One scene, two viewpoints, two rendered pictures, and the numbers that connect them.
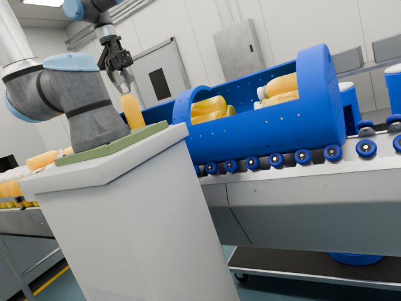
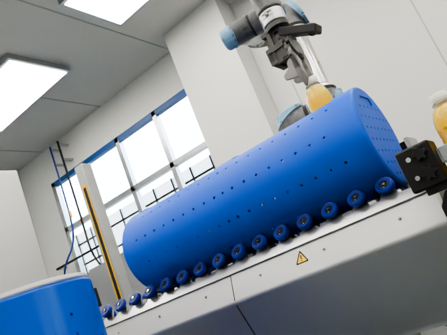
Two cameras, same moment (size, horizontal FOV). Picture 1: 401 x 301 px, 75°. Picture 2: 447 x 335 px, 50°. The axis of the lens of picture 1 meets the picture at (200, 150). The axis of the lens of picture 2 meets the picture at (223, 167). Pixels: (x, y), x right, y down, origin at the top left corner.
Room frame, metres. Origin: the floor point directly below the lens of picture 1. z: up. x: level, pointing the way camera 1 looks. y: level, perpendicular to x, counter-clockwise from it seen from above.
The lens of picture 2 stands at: (2.39, -0.16, 0.87)
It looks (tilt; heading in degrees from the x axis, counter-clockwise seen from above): 14 degrees up; 177
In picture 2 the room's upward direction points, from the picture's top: 22 degrees counter-clockwise
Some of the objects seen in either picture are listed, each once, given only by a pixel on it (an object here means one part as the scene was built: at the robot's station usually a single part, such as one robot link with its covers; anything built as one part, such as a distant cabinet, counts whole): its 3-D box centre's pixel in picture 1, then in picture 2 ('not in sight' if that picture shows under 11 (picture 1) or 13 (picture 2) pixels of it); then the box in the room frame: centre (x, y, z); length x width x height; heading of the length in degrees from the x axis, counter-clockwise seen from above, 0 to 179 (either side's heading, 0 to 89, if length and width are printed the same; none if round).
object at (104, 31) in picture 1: (107, 34); (273, 20); (1.14, 0.20, 1.54); 0.08 x 0.08 x 0.05
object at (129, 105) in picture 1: (132, 112); (324, 111); (1.15, 0.22, 1.22); 0.07 x 0.07 x 0.19
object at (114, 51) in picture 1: (115, 54); (282, 44); (1.14, 0.20, 1.46); 0.09 x 0.08 x 0.12; 55
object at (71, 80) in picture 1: (75, 81); (295, 125); (0.71, 0.24, 1.34); 0.13 x 0.12 x 0.14; 68
